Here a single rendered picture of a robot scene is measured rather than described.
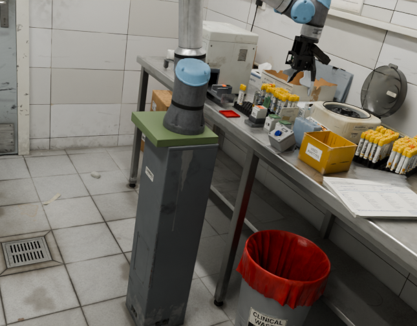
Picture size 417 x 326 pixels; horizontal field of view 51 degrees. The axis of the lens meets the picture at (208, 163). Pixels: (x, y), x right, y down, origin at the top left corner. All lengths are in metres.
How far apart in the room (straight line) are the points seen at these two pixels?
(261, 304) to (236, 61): 1.11
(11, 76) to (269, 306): 2.17
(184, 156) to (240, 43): 0.80
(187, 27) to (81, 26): 1.69
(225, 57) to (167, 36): 1.37
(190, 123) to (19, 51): 1.79
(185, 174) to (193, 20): 0.53
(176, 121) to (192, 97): 0.11
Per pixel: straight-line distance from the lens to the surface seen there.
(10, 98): 3.16
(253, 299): 1.83
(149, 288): 1.79
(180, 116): 1.49
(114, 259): 2.34
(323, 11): 1.64
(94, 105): 3.36
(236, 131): 1.76
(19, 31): 3.06
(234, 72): 2.15
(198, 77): 1.45
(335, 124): 1.79
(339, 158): 1.53
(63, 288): 2.17
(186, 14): 1.56
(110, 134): 3.49
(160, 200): 1.56
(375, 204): 1.39
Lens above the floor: 1.46
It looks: 25 degrees down
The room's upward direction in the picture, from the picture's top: 11 degrees clockwise
